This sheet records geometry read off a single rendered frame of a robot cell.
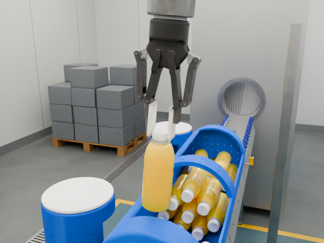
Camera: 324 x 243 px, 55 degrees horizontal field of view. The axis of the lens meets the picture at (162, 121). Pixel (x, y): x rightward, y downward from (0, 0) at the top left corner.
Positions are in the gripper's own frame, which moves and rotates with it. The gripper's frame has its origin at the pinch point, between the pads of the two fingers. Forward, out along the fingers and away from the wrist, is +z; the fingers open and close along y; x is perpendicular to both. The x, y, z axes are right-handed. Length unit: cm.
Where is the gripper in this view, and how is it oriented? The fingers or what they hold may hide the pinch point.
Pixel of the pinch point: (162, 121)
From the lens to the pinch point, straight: 63.9
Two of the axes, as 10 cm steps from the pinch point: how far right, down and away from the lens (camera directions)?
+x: -3.5, 2.7, -9.0
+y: -9.3, -1.8, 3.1
